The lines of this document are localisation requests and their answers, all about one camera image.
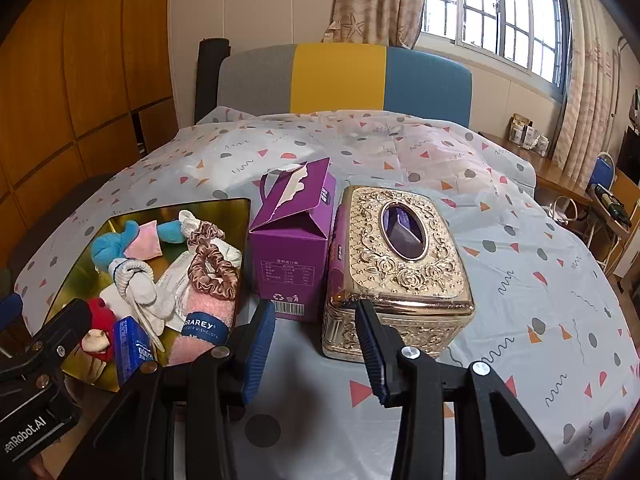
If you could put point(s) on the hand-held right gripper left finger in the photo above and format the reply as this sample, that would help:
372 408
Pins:
257 350

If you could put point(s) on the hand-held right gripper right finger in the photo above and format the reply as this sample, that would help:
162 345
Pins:
372 355

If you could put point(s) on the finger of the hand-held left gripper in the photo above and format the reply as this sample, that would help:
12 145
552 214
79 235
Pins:
55 332
10 312

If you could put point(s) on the red haired small doll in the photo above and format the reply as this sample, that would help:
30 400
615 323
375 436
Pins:
102 317

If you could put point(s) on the pink towel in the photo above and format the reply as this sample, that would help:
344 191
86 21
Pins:
200 345

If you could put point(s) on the white sponge block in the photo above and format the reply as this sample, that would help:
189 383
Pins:
111 300

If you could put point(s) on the gold metal tray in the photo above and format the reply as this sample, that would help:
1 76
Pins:
80 270

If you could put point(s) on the blue tissue pack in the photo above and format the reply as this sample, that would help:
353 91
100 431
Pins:
130 350

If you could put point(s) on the pink satin scrunchie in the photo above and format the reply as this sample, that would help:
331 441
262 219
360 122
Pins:
197 280

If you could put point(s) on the white knitted sock blue stripe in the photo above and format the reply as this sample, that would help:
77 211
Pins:
135 285

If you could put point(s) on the blue plush toy pink dress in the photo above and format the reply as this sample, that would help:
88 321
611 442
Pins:
107 252

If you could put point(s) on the white cloth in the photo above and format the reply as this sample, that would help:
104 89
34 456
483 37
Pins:
231 254

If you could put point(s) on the white wet wipes packet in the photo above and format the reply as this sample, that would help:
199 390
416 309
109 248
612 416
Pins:
172 280

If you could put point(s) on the small white baby sock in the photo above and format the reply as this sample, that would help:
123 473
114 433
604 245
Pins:
187 222

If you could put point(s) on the gold embossed tissue box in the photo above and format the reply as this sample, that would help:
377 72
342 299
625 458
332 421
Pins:
410 280

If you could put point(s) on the purple carton box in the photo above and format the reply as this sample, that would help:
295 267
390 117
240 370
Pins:
285 260

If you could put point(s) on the patterned plastic tablecloth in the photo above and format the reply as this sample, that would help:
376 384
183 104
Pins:
350 145

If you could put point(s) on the wooden wardrobe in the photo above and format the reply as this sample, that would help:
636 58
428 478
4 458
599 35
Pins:
75 85

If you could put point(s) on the white tote bag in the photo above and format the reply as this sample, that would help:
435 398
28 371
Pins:
567 215

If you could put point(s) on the wooden desk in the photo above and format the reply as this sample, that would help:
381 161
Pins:
550 170

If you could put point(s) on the group of small boxes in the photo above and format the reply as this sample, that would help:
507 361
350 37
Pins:
525 135

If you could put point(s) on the black green tool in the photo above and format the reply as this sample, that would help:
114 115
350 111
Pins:
610 205

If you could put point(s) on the grey yellow blue sofa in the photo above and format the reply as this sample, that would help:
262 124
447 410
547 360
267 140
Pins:
340 75

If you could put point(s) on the blue folding chair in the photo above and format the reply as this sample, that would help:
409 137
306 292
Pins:
602 170

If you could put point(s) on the beige pleated curtain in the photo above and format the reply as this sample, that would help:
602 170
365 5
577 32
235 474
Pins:
585 110

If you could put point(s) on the black television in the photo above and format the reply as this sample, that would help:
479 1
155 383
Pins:
631 152

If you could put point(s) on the beige starfish print curtain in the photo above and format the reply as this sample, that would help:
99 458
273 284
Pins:
370 0

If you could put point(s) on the barred window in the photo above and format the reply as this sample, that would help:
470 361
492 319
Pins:
500 10

